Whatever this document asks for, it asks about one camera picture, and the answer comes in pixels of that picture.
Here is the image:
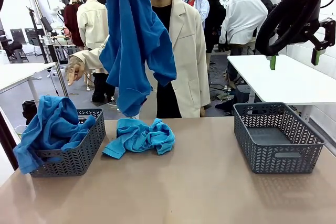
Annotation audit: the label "whiteboard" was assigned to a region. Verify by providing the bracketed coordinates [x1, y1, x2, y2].
[29, 0, 51, 25]

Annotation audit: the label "mannequin in white shirt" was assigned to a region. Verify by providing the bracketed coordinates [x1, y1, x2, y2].
[219, 0, 269, 88]

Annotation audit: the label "mannequin in black jacket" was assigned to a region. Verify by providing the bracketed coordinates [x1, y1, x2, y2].
[201, 0, 227, 54]

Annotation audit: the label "mannequin in cream jacket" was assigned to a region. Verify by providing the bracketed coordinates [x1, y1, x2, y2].
[76, 0, 111, 88]

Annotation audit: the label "figure in light blue shirt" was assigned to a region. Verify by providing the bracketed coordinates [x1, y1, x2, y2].
[182, 0, 211, 30]

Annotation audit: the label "person's right forearm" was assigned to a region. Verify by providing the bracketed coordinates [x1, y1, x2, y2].
[69, 40, 111, 75]

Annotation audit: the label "white desk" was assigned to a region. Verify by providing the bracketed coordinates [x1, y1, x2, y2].
[227, 54, 336, 124]

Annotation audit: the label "black office chair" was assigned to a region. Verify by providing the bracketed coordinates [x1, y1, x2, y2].
[0, 36, 29, 63]

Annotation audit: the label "silver pole stand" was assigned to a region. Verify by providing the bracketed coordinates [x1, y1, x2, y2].
[25, 0, 70, 98]

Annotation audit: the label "white table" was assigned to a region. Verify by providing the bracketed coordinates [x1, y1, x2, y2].
[0, 62, 56, 104]

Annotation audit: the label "mannequin in maroon top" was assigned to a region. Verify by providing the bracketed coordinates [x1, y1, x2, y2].
[64, 0, 85, 49]

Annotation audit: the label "person's right hand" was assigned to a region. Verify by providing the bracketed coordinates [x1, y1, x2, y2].
[65, 56, 88, 87]

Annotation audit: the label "empty grey plastic basket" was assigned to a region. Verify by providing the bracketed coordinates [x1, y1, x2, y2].
[233, 102, 326, 175]

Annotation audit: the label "black mannequin boots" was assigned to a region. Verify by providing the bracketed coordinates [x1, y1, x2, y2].
[91, 72, 117, 103]

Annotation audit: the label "black light stand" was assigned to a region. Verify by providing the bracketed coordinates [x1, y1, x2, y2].
[26, 6, 51, 64]

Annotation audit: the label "light blue garment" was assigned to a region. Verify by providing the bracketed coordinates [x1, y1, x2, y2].
[101, 118, 176, 160]

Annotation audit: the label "person in beige coat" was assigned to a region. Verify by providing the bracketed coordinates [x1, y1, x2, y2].
[139, 0, 211, 119]

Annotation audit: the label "black bag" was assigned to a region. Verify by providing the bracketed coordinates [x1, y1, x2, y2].
[22, 100, 39, 125]

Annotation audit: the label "grey basket with clothes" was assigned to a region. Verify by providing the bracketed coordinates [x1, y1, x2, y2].
[26, 108, 107, 178]

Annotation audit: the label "black cable sleeve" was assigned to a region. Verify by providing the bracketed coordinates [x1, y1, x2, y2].
[255, 0, 334, 57]

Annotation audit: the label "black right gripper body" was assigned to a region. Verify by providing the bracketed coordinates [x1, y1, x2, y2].
[282, 0, 321, 45]

